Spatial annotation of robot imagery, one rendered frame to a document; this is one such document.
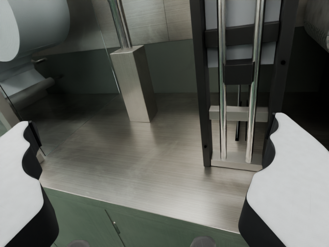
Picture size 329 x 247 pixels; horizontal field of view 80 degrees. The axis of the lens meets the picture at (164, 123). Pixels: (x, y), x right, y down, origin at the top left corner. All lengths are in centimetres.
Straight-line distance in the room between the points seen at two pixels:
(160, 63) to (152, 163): 52
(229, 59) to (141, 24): 58
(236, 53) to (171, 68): 55
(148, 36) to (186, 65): 21
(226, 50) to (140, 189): 37
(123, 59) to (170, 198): 46
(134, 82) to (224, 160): 40
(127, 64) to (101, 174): 36
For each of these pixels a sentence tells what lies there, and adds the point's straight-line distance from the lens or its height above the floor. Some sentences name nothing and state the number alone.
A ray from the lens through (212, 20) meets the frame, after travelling 42.
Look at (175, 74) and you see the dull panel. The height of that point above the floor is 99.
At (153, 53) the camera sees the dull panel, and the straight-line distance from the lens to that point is 95.
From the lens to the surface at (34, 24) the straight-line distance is 82.
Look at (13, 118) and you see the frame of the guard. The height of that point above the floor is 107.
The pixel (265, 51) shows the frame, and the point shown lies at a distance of 43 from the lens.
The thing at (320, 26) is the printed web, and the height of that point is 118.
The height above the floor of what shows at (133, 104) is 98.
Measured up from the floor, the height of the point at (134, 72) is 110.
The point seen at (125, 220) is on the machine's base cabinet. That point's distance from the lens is 65.
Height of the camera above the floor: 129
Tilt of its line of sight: 32 degrees down
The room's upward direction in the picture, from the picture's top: 11 degrees counter-clockwise
